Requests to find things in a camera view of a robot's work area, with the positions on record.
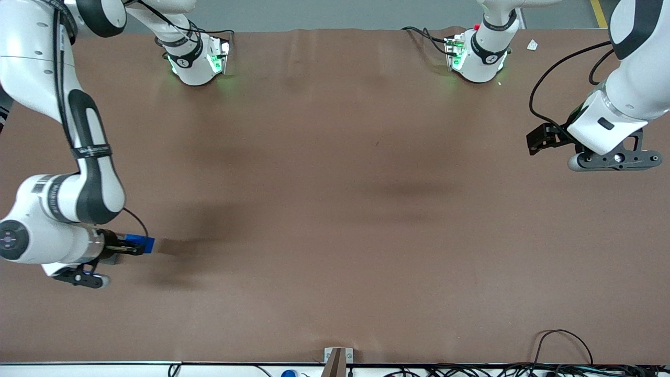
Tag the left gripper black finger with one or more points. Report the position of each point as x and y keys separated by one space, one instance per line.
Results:
x=536 y=142
x=559 y=135

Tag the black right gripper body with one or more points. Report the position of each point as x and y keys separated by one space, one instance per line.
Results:
x=109 y=245

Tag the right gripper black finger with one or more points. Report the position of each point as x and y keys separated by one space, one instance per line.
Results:
x=133 y=252
x=121 y=240

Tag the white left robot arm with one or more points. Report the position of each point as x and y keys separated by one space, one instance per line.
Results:
x=644 y=78

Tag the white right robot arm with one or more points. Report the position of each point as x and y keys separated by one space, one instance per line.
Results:
x=31 y=52

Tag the white paper scrap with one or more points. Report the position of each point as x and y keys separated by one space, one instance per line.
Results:
x=532 y=45

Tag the small blue object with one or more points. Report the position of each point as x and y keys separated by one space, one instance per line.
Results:
x=288 y=374

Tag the brown table mat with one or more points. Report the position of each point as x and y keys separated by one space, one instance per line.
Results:
x=335 y=209

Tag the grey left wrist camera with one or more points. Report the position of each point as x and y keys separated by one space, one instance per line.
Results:
x=617 y=158

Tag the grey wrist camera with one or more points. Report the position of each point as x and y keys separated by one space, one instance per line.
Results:
x=78 y=276
x=617 y=158

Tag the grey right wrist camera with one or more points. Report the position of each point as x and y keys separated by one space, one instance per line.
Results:
x=78 y=276

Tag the silver metal bracket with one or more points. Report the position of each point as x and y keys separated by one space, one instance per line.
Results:
x=330 y=353

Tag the metal table clamp bracket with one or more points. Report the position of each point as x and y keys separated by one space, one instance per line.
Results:
x=335 y=366

